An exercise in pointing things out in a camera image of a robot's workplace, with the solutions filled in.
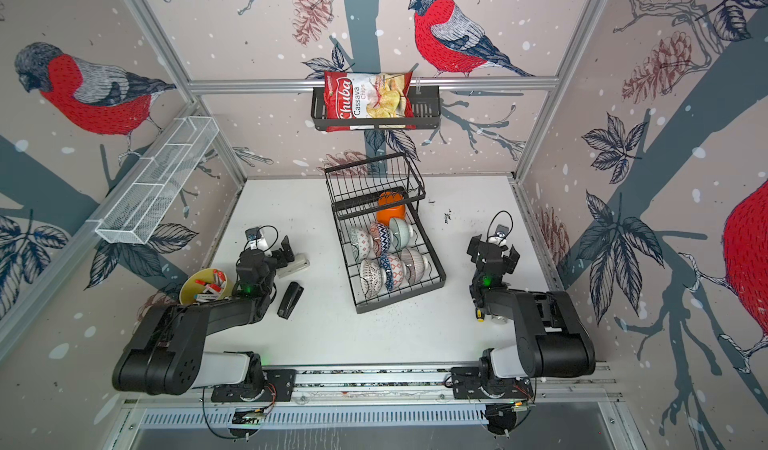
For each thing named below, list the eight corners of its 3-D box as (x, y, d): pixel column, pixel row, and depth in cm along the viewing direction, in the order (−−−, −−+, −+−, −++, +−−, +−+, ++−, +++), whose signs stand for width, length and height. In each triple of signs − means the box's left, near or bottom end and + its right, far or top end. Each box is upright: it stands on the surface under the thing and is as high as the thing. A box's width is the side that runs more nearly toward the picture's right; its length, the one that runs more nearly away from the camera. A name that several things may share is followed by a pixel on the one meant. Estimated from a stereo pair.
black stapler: (278, 317, 86) (274, 312, 84) (293, 285, 93) (290, 280, 90) (289, 320, 86) (286, 315, 83) (304, 288, 92) (302, 283, 89)
